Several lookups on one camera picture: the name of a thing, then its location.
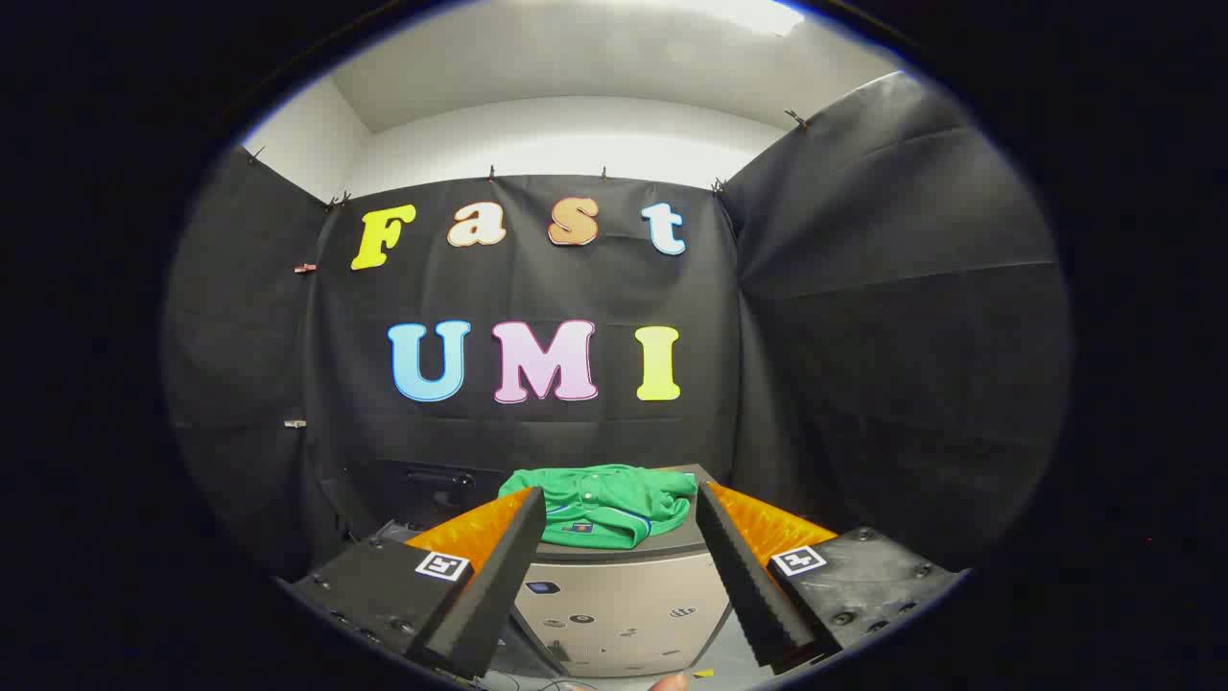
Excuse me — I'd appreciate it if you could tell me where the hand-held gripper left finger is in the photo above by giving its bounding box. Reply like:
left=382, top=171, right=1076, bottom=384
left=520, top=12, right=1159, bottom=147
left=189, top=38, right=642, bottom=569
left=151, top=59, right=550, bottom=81
left=288, top=488, right=548, bottom=679

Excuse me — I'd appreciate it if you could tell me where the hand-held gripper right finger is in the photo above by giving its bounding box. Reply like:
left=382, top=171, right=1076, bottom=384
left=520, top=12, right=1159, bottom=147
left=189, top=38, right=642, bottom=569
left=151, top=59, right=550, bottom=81
left=696, top=482, right=966, bottom=674

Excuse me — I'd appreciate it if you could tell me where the green button shirt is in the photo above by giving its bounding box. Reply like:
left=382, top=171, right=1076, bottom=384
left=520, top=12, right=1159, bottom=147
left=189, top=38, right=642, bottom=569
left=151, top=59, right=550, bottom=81
left=499, top=465, right=698, bottom=550

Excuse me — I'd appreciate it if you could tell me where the grey top white cabinet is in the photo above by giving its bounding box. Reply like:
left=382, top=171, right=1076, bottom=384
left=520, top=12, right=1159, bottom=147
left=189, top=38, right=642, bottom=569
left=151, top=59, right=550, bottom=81
left=504, top=465, right=744, bottom=679

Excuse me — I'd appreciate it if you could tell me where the black backdrop cloth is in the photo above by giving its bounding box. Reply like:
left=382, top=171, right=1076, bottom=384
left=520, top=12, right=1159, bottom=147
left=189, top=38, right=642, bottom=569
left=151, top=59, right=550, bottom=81
left=163, top=72, right=1071, bottom=579

